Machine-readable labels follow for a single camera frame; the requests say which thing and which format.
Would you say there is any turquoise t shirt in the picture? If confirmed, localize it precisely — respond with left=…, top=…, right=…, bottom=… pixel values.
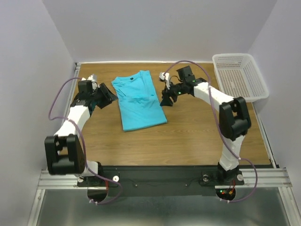
left=111, top=70, right=167, bottom=132

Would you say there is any white plastic basket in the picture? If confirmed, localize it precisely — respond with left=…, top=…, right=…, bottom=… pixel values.
left=212, top=53, right=269, bottom=103

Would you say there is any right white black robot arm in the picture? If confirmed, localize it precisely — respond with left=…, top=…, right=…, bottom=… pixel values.
left=159, top=66, right=251, bottom=183

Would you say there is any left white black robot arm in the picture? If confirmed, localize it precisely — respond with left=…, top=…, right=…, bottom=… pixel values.
left=44, top=74, right=118, bottom=182

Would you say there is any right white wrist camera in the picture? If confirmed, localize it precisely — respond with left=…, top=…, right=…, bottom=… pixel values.
left=159, top=72, right=170, bottom=89

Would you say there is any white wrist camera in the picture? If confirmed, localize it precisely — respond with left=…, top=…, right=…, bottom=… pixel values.
left=87, top=74, right=98, bottom=90
left=159, top=72, right=170, bottom=89

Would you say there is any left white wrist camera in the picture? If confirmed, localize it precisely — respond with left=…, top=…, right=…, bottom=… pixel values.
left=87, top=74, right=98, bottom=90

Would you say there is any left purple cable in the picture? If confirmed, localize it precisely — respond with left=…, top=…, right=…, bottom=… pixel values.
left=48, top=77, right=123, bottom=205

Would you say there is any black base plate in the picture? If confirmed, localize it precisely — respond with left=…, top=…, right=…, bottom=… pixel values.
left=78, top=165, right=244, bottom=197

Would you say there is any aluminium frame rail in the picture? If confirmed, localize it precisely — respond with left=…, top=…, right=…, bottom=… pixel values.
left=27, top=62, right=82, bottom=226

